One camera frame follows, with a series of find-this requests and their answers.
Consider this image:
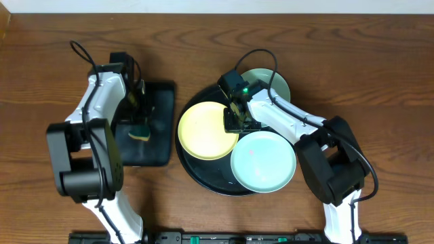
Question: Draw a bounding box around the green yellow sponge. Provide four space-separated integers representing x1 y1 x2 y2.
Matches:
128 125 151 141

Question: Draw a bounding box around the yellow plate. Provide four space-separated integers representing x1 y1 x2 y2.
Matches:
178 102 239 161

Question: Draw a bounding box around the light green front plate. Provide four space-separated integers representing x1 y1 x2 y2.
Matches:
231 131 296 193

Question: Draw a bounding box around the light green plate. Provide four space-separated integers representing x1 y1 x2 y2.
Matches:
240 68 292 128
231 131 296 193

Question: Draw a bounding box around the light green back plate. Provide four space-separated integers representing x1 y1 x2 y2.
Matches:
240 68 292 128

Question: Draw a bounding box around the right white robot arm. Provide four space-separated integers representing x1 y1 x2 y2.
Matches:
218 79 374 243

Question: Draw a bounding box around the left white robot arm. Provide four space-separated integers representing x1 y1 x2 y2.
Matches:
46 63 146 243

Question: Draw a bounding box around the black rectangular tray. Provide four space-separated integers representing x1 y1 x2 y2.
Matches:
114 80 175 167

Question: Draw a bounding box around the black round tray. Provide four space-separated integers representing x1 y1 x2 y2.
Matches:
176 85 277 197

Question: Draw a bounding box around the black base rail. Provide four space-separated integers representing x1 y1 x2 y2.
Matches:
67 230 409 244

